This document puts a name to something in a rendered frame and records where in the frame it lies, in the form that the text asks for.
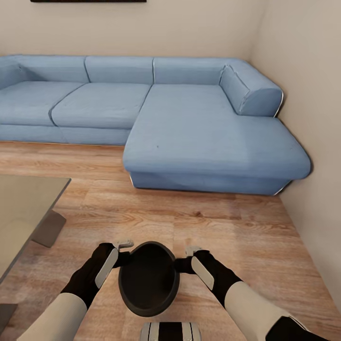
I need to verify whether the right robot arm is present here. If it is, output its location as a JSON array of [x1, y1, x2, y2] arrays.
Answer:
[[170, 246, 328, 341]]

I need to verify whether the robot trunk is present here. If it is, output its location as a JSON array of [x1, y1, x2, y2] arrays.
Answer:
[[139, 322, 203, 341]]

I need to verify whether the cauldron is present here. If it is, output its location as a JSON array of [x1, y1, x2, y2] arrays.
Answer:
[[118, 241, 180, 317]]

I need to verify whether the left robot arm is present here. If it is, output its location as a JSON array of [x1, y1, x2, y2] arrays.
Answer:
[[16, 239, 134, 341]]

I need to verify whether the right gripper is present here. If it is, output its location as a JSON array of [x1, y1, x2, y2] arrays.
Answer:
[[170, 257, 193, 274]]

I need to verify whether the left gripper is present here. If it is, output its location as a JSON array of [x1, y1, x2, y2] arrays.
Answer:
[[113, 251, 133, 269]]

